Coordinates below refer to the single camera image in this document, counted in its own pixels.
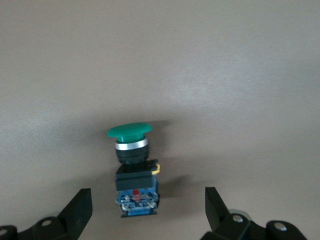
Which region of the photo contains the green mushroom push button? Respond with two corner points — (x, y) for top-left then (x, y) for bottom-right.
(107, 123), (161, 218)

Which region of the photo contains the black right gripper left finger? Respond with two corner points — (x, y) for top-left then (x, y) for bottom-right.
(0, 187), (94, 240)

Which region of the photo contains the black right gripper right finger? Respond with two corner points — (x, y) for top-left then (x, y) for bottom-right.
(202, 186), (308, 240)

